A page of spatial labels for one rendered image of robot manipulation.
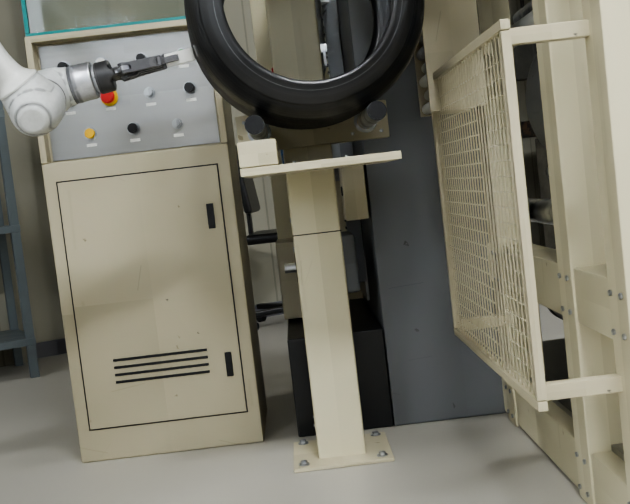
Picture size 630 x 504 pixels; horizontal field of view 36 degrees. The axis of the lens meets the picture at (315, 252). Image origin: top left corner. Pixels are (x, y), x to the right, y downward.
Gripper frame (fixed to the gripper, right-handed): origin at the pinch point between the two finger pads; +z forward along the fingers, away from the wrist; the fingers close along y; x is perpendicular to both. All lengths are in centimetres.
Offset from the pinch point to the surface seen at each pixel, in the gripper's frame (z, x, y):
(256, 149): 12.4, 26.1, -12.5
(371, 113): 39.7, 24.8, -12.4
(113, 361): -46, 73, 52
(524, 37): 64, 21, -61
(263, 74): 18.2, 10.3, -13.3
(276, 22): 25.0, -6.3, 24.5
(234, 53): 13.2, 4.3, -13.5
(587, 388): 61, 85, -61
